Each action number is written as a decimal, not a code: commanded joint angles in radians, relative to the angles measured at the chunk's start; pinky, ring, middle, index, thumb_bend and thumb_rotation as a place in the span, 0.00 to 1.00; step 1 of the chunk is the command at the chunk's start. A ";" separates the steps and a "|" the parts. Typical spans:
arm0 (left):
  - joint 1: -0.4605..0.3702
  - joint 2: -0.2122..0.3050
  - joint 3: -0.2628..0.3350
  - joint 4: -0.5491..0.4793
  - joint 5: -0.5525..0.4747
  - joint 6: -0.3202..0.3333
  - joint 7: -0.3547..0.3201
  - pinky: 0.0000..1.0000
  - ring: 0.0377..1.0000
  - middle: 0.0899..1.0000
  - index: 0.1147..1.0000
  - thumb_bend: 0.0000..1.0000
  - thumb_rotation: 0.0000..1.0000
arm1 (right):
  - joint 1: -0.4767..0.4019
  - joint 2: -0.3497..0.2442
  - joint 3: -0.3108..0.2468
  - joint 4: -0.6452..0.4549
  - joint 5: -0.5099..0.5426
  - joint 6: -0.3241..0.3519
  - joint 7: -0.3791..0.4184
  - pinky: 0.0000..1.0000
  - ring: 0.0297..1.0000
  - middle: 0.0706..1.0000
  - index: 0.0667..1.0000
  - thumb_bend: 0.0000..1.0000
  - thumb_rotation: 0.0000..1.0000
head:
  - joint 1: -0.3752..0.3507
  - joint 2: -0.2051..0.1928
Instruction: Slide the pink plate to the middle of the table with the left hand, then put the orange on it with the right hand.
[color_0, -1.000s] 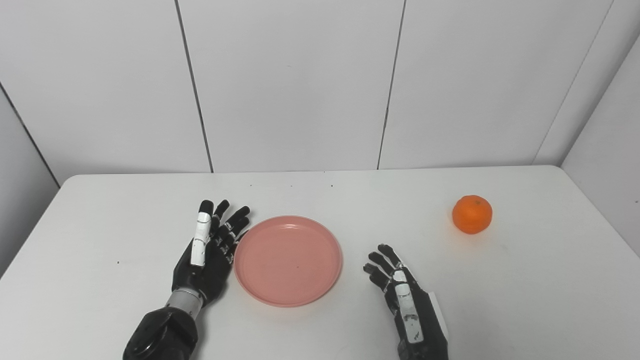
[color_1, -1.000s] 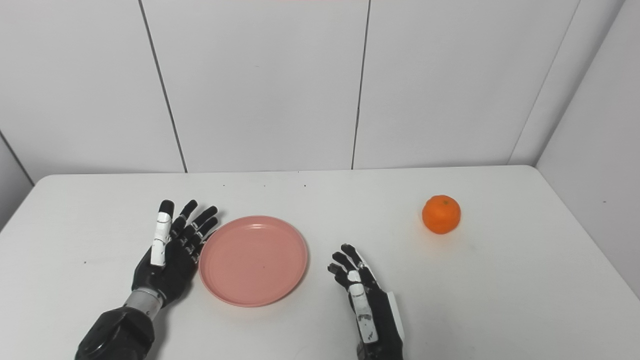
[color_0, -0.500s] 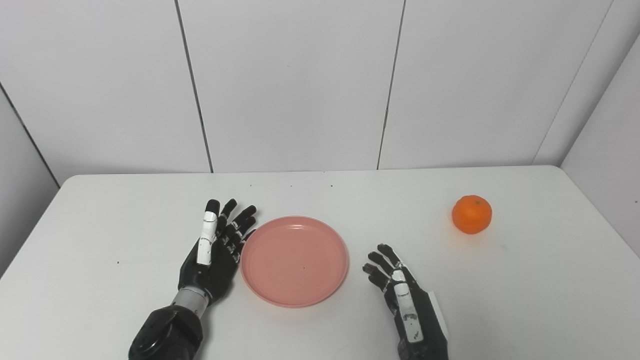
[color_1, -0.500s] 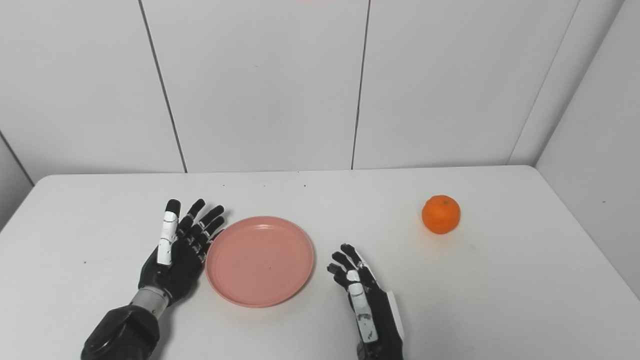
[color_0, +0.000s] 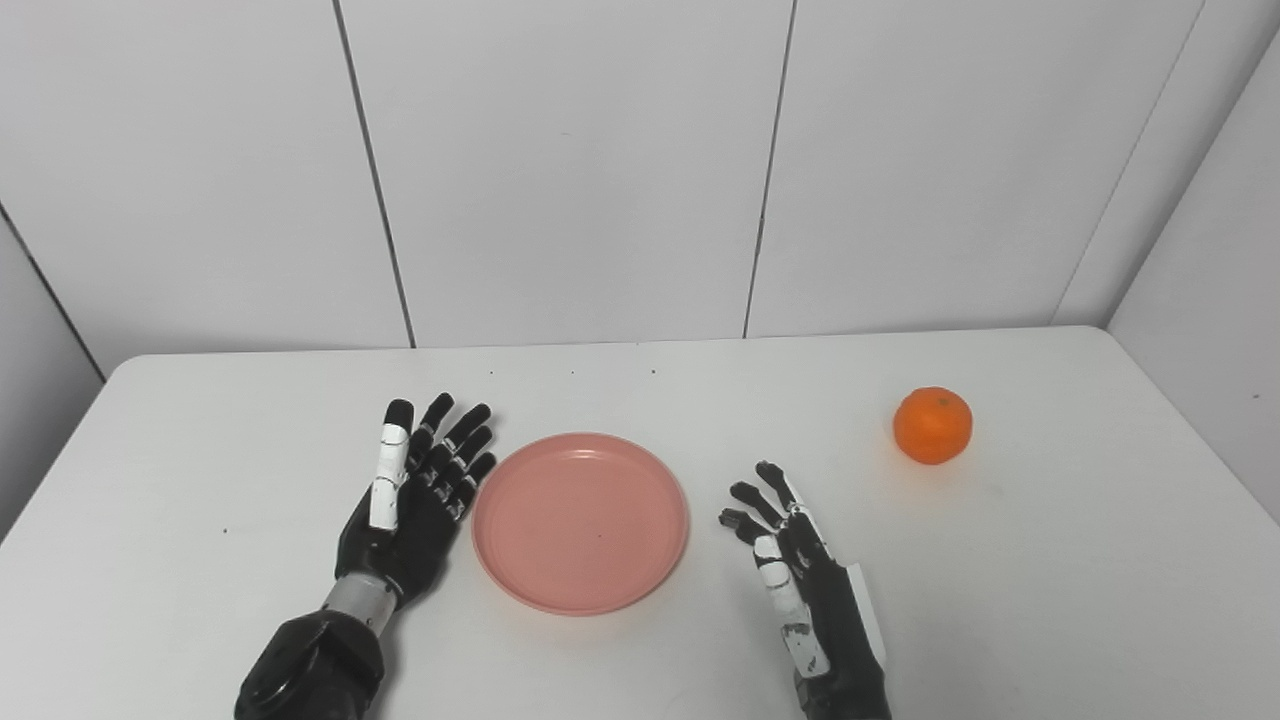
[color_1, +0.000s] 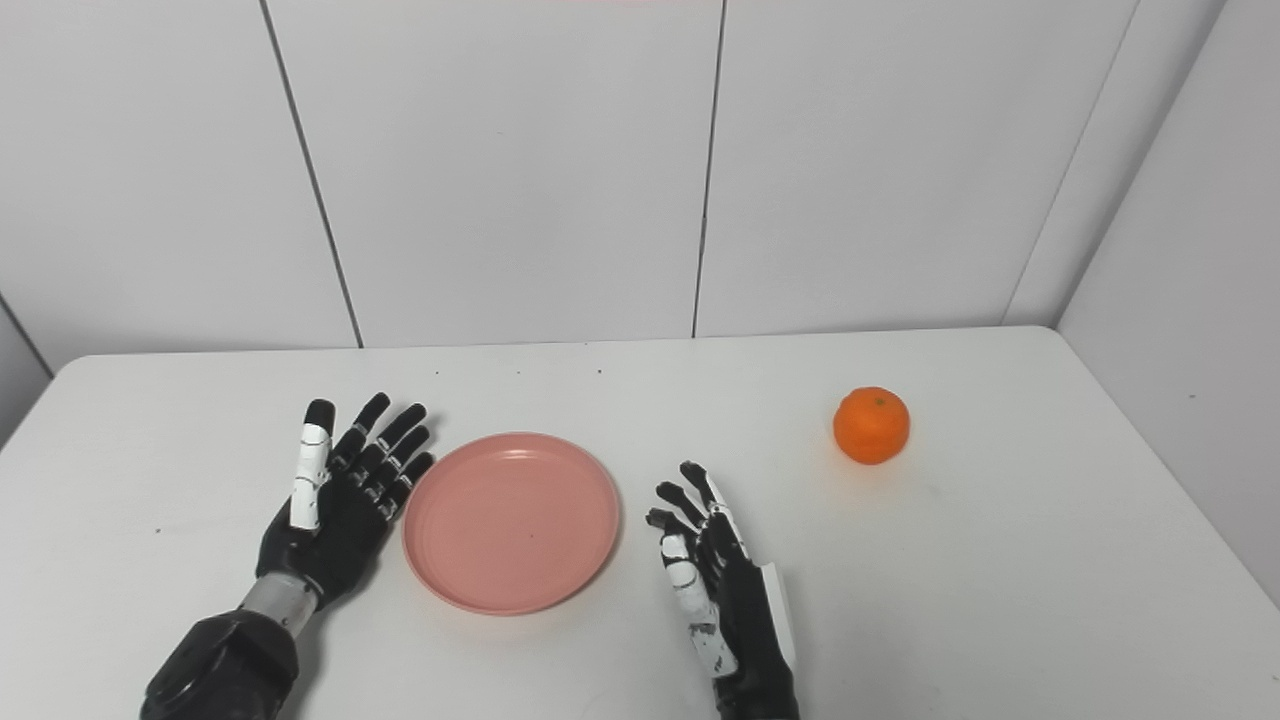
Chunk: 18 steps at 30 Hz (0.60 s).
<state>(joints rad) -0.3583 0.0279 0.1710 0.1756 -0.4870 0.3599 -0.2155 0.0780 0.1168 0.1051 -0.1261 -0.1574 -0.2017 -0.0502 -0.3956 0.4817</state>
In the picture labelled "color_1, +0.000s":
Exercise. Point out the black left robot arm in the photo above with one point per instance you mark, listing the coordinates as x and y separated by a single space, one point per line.
225 660

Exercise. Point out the black and white left hand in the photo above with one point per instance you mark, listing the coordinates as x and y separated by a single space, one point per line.
335 520

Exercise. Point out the orange fruit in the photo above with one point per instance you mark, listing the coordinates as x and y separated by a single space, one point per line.
872 425

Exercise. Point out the black and white right hand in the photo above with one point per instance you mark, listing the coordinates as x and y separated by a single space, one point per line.
730 600

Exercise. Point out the pink round plate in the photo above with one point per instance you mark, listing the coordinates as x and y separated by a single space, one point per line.
512 523

